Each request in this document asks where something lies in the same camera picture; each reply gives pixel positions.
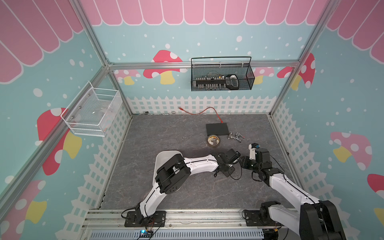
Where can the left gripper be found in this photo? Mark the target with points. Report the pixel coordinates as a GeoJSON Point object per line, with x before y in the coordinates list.
{"type": "Point", "coordinates": [229, 171]}

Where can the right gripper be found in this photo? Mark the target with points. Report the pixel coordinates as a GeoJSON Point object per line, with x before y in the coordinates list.
{"type": "Point", "coordinates": [244, 163]}

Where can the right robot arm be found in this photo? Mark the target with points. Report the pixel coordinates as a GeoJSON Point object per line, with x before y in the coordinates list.
{"type": "Point", "coordinates": [312, 218]}

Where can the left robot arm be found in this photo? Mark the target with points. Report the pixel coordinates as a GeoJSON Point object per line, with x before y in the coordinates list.
{"type": "Point", "coordinates": [172, 170]}

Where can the black flat square box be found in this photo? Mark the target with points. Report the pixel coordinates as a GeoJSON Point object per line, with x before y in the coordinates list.
{"type": "Point", "coordinates": [217, 129]}

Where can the white plastic storage box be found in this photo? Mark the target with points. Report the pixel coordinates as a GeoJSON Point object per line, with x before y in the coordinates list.
{"type": "Point", "coordinates": [162, 158]}

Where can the brown tape roll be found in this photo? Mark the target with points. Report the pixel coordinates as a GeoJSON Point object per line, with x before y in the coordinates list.
{"type": "Point", "coordinates": [213, 141]}

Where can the black terminal strip in basket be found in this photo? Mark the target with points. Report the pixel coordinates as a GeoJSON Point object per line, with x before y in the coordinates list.
{"type": "Point", "coordinates": [213, 84]}

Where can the small circuit board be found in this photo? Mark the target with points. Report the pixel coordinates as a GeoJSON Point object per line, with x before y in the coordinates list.
{"type": "Point", "coordinates": [146, 234]}

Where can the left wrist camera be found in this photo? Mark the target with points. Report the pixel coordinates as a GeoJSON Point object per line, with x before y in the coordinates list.
{"type": "Point", "coordinates": [231, 156]}

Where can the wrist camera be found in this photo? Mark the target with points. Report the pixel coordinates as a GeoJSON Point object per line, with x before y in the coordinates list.
{"type": "Point", "coordinates": [258, 154]}
{"type": "Point", "coordinates": [231, 156]}

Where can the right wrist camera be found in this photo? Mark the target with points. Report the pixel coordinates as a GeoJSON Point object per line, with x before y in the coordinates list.
{"type": "Point", "coordinates": [258, 154]}

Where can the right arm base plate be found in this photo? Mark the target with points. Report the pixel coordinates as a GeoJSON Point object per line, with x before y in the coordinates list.
{"type": "Point", "coordinates": [257, 218]}

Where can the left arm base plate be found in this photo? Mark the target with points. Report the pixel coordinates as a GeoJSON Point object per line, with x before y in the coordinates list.
{"type": "Point", "coordinates": [134, 219]}

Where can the black wire mesh basket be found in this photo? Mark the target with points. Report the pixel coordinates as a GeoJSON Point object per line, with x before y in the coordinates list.
{"type": "Point", "coordinates": [238, 69]}

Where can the aluminium front rail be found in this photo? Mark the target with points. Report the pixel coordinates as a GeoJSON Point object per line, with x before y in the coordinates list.
{"type": "Point", "coordinates": [175, 219]}

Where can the white wire mesh basket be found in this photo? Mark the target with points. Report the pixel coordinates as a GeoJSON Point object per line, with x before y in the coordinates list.
{"type": "Point", "coordinates": [93, 111]}

